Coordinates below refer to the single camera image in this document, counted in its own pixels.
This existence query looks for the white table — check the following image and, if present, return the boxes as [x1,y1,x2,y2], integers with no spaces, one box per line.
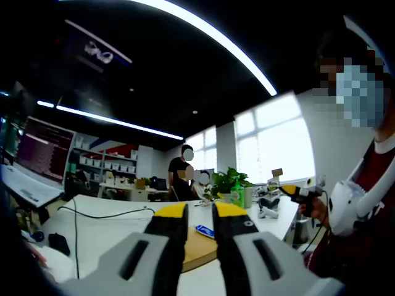
[39,194,302,296]

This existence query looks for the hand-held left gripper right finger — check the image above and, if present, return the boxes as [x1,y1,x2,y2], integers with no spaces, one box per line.
[211,201,346,296]

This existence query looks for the white chest-worn device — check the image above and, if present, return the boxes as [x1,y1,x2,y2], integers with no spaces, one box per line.
[327,140,395,237]

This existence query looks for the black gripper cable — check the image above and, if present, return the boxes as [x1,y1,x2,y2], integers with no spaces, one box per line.
[301,189,330,256]

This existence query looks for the small blue white object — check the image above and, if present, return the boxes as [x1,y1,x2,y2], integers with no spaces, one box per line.
[21,229,46,244]

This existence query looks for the hanging ceiling screen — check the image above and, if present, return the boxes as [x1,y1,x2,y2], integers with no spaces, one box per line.
[63,18,134,73]

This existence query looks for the person's torso maroon shirt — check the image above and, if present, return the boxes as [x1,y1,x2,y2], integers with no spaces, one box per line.
[304,123,395,287]

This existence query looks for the white office desk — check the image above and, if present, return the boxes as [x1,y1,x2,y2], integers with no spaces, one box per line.
[98,181,170,203]

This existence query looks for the grey chair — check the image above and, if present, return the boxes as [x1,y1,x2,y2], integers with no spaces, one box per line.
[291,215,312,247]

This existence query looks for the storage shelf with white bins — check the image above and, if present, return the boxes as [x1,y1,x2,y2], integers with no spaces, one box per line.
[69,135,139,186]

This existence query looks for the small window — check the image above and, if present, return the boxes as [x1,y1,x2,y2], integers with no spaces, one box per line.
[184,125,218,174]

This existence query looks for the white blue toothpaste tube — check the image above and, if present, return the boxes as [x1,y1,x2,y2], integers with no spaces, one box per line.
[194,224,216,239]

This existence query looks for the green bottle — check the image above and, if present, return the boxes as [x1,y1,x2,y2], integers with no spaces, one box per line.
[230,175,246,209]

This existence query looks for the potted green plant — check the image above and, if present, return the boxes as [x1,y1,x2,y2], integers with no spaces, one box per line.
[203,167,256,204]

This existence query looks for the white side desk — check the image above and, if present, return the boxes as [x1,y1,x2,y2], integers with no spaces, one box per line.
[0,165,65,209]

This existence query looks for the computer monitor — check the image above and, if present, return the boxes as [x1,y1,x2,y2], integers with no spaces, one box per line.
[15,116,77,185]

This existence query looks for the large window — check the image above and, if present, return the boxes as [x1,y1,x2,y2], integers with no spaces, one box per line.
[233,93,316,186]

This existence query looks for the ceiling light strip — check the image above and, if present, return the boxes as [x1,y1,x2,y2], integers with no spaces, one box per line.
[58,0,278,97]
[36,100,185,141]

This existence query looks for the black computer mouse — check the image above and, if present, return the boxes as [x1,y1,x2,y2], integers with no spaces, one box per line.
[48,233,71,257]

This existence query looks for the person's right hand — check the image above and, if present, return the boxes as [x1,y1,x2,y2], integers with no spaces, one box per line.
[299,192,330,220]

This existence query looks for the small wooden board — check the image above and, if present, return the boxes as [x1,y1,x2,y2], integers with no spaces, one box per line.
[181,226,218,274]

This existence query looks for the white handheld controller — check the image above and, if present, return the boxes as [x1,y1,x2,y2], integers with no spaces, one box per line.
[257,205,279,220]

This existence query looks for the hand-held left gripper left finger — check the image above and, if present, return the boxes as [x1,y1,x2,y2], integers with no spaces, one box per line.
[60,202,189,296]

